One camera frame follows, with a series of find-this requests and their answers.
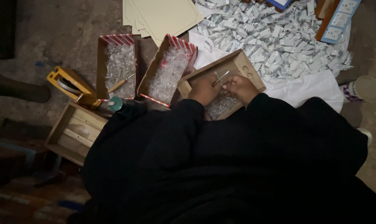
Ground white plastic sheet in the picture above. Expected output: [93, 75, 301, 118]
[188, 4, 352, 113]

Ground stack of beige cardboard sheets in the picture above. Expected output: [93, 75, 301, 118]
[123, 0, 204, 47]

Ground dark pipe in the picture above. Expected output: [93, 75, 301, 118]
[0, 72, 51, 104]

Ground heap of clear plastic pieces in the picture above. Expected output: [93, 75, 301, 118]
[148, 47, 192, 105]
[206, 71, 240, 120]
[105, 44, 136, 99]

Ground printed paper cup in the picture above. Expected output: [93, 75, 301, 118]
[340, 75, 376, 103]

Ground person's right hand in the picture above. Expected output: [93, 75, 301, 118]
[222, 75, 261, 107]

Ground red striped cardboard box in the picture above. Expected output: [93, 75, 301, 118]
[137, 34, 198, 108]
[96, 34, 138, 102]

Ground yellow tape dispenser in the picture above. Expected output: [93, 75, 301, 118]
[46, 66, 102, 110]

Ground wooden handled awl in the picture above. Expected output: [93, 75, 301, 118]
[107, 73, 136, 94]

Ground slatted wooden crate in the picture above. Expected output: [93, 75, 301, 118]
[44, 101, 109, 167]

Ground person's black garment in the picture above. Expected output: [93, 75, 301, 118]
[67, 93, 376, 224]

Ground person's left hand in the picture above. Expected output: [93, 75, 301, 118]
[188, 74, 223, 107]

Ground blue framed socket panel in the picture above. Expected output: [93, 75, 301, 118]
[315, 0, 362, 45]

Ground wooden work tray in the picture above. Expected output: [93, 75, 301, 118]
[177, 49, 266, 121]

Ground blue edged white card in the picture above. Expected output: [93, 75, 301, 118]
[266, 0, 292, 11]

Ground thin metal pick tool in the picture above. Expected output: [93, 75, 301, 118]
[213, 70, 230, 86]

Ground white cup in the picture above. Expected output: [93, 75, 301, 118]
[357, 128, 373, 147]

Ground heap of white plastic parts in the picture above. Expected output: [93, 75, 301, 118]
[193, 0, 354, 82]

